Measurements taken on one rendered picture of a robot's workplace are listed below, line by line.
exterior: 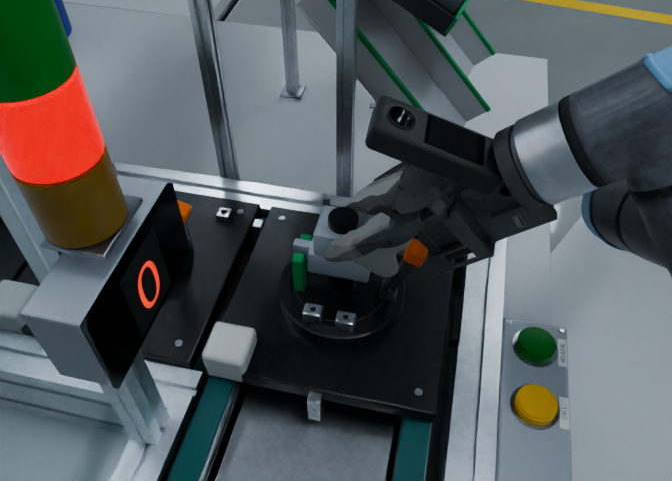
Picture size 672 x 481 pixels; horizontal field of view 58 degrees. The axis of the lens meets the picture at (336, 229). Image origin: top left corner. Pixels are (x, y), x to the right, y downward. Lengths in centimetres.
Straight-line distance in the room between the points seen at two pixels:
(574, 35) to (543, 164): 284
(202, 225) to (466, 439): 40
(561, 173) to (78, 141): 33
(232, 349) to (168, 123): 59
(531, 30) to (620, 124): 283
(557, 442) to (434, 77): 49
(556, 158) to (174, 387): 43
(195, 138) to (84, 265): 71
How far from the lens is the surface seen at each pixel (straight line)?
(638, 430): 81
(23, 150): 33
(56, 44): 31
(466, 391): 65
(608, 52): 323
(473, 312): 70
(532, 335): 69
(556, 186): 49
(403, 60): 84
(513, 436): 64
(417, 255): 60
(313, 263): 62
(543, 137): 48
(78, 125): 33
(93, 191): 35
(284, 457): 66
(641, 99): 47
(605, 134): 47
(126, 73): 129
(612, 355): 85
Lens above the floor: 152
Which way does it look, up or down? 47 degrees down
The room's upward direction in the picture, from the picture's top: straight up
